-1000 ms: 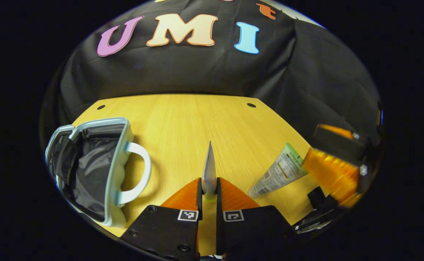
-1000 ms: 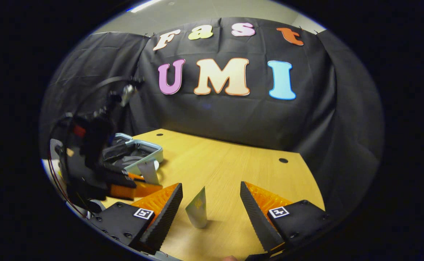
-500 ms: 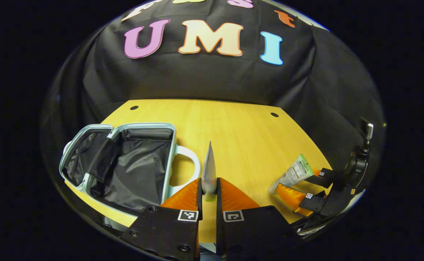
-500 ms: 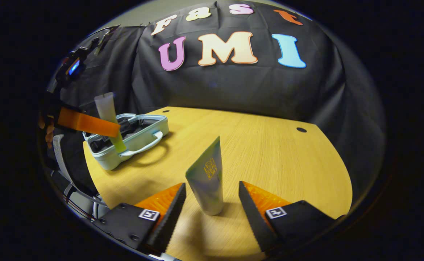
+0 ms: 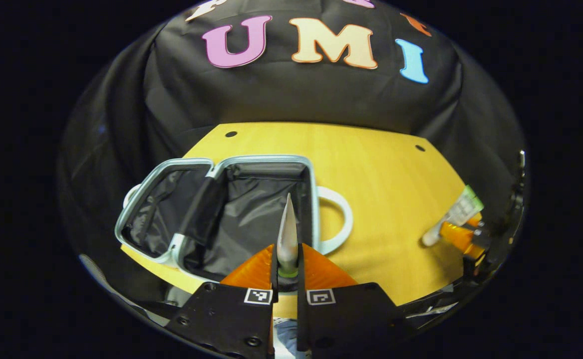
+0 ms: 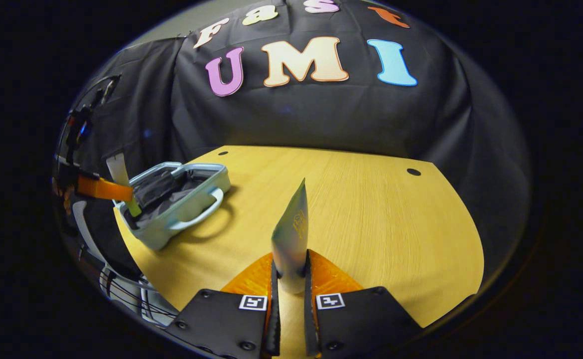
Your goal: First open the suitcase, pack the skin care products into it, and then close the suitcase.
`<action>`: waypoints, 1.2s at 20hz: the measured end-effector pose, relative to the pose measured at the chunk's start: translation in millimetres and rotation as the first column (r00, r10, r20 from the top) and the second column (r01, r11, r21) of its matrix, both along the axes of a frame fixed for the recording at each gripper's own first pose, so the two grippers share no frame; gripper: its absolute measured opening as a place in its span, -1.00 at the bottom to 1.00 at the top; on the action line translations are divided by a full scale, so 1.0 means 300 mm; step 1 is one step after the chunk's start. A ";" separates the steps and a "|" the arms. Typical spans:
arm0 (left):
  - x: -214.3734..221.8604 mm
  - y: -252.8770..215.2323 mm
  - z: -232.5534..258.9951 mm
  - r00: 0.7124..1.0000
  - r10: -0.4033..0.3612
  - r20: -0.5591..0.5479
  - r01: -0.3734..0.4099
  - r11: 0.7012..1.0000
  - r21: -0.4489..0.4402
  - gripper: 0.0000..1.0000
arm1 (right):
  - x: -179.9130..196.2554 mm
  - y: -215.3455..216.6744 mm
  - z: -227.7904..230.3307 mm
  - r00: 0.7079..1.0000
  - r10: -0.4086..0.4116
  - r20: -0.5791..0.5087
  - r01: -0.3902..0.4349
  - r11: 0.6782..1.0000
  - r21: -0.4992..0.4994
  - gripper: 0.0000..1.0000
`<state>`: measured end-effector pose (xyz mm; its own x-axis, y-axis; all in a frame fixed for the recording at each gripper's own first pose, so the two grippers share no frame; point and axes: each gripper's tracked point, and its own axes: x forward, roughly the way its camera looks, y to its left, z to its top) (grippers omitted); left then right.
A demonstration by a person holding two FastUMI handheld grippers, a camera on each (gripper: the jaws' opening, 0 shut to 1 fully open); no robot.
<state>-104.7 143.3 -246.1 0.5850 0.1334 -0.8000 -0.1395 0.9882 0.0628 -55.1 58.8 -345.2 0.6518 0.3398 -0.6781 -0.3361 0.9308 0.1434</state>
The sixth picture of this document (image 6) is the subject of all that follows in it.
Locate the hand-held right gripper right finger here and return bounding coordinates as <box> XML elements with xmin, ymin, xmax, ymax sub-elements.
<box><xmin>304</xmin><ymin>248</ymin><xmax>424</xmax><ymax>359</ymax></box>

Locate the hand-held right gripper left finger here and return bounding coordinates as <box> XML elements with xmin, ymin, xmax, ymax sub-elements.
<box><xmin>164</xmin><ymin>252</ymin><xmax>282</xmax><ymax>359</ymax></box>

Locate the light blue suitcase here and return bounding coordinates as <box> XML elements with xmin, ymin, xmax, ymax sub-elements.
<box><xmin>114</xmin><ymin>161</ymin><xmax>232</xmax><ymax>251</ymax></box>

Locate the person's white striped clothing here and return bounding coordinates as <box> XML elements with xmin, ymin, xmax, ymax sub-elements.
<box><xmin>97</xmin><ymin>264</ymin><xmax>180</xmax><ymax>327</ymax></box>

